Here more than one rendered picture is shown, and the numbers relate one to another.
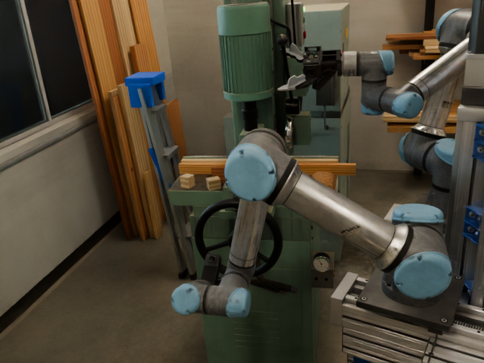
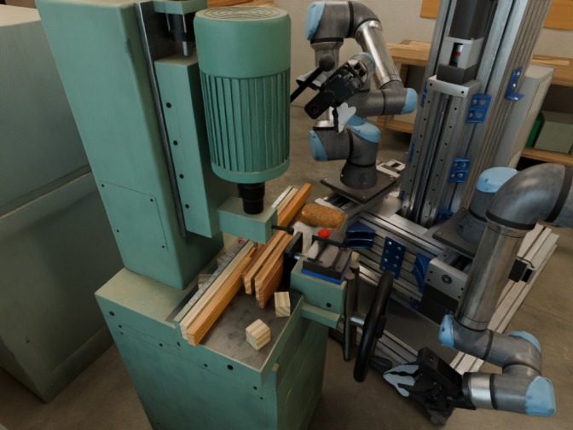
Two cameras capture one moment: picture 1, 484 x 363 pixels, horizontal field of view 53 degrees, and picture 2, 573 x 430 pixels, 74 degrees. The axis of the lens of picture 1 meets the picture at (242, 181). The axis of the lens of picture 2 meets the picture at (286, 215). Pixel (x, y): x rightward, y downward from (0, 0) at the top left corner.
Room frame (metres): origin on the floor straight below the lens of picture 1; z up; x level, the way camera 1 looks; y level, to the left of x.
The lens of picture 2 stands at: (1.46, 0.68, 1.61)
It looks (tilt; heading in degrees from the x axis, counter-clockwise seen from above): 36 degrees down; 282
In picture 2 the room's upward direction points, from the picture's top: straight up
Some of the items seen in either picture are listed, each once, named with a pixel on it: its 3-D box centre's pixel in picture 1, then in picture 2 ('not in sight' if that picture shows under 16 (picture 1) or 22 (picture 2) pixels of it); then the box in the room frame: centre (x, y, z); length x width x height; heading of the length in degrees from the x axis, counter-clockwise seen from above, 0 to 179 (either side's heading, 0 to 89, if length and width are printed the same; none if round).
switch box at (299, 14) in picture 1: (295, 24); not in sight; (1.98, -0.26, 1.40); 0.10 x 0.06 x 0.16; 167
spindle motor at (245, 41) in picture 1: (245, 52); (246, 97); (1.70, -0.05, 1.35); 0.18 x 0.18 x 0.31
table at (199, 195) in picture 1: (253, 192); (294, 277); (1.59, -0.04, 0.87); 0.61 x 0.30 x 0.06; 77
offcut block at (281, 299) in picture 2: (213, 183); (281, 304); (1.59, 0.10, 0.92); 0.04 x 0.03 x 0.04; 107
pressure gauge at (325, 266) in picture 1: (321, 263); not in sight; (1.43, -0.25, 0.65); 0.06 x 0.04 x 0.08; 77
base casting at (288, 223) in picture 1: (261, 194); (223, 283); (1.82, -0.08, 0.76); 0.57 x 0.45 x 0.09; 167
